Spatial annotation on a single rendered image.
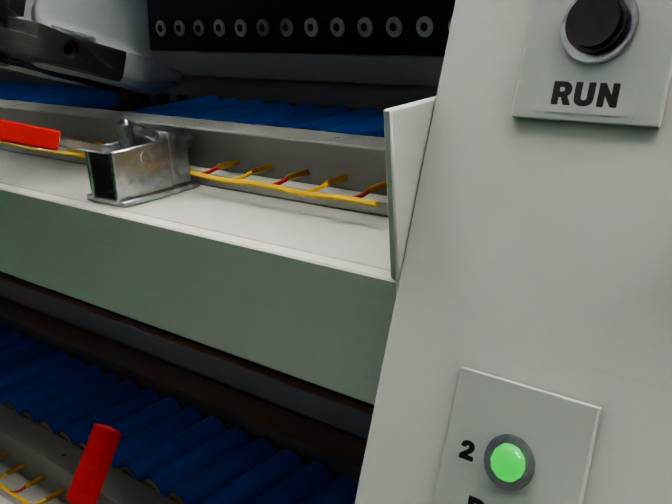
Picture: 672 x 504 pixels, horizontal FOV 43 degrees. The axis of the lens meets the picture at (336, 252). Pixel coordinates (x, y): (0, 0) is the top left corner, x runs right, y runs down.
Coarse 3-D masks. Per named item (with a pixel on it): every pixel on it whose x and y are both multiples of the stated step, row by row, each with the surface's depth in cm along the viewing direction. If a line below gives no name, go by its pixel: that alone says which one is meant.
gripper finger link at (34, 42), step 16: (0, 32) 36; (16, 32) 37; (32, 32) 37; (48, 32) 37; (0, 48) 36; (16, 48) 37; (32, 48) 37; (48, 48) 38; (64, 48) 39; (80, 48) 39; (96, 48) 40; (112, 48) 41; (64, 64) 38; (80, 64) 39; (96, 64) 40; (112, 64) 41; (112, 80) 41
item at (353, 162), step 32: (64, 128) 45; (96, 128) 43; (192, 128) 38; (224, 128) 37; (256, 128) 37; (288, 128) 36; (192, 160) 39; (224, 160) 37; (256, 160) 36; (288, 160) 35; (320, 160) 33; (352, 160) 32; (384, 160) 31; (288, 192) 33; (384, 192) 32
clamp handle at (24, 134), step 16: (0, 128) 31; (16, 128) 32; (32, 128) 32; (48, 128) 33; (128, 128) 35; (32, 144) 32; (48, 144) 33; (64, 144) 33; (80, 144) 34; (96, 144) 34; (128, 144) 36
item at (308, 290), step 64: (192, 64) 58; (256, 64) 54; (320, 64) 50; (384, 64) 47; (384, 128) 24; (0, 192) 40; (64, 192) 38; (192, 192) 37; (0, 256) 42; (64, 256) 38; (128, 256) 34; (192, 256) 31; (256, 256) 29; (320, 256) 27; (384, 256) 27; (192, 320) 32; (256, 320) 30; (320, 320) 28; (384, 320) 26; (320, 384) 29
